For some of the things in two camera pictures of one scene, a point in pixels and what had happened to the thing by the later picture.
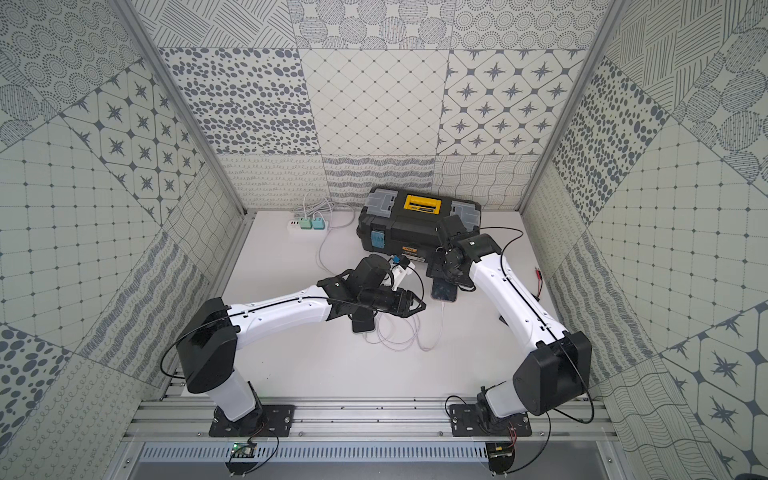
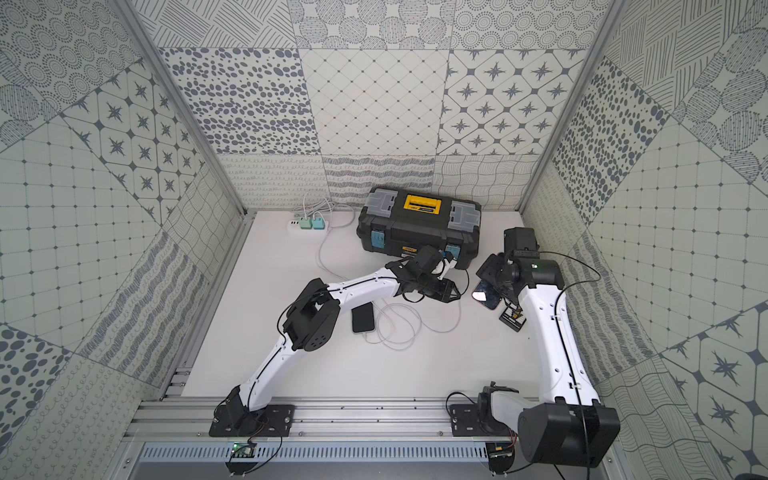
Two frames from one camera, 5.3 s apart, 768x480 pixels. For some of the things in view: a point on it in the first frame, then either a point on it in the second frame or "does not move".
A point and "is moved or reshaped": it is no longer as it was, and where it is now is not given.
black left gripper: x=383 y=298 → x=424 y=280
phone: x=444 y=291 is moved or reshaped
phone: x=362 y=325 does not move
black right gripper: x=436 y=268 → x=489 y=271
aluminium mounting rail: x=364 y=420 does not move
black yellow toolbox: x=403 y=222 does not move
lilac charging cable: x=397 y=348 → x=403 y=310
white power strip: x=293 y=227 does not move
